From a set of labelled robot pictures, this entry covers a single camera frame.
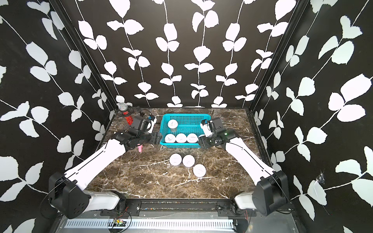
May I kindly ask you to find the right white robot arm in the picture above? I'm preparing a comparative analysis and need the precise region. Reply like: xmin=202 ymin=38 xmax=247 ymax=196
xmin=198 ymin=118 xmax=289 ymax=216

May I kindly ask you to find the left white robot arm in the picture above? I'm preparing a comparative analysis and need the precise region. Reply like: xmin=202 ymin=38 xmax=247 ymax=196
xmin=47 ymin=115 xmax=162 ymax=219

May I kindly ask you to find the teal plastic basket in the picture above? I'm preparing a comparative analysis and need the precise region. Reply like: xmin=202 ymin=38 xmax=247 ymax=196
xmin=160 ymin=114 xmax=211 ymax=148

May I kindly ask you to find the black mini tripod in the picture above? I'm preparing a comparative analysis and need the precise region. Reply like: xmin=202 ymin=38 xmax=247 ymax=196
xmin=128 ymin=106 xmax=155 ymax=120

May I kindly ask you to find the white vented strip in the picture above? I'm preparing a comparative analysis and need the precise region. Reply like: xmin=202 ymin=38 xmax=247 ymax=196
xmin=64 ymin=218 xmax=236 ymax=231

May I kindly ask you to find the small circuit board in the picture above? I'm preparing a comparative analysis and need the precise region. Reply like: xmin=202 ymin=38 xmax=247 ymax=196
xmin=108 ymin=219 xmax=127 ymax=228

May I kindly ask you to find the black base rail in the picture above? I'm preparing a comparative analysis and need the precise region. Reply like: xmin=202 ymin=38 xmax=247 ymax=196
xmin=101 ymin=199 xmax=259 ymax=218

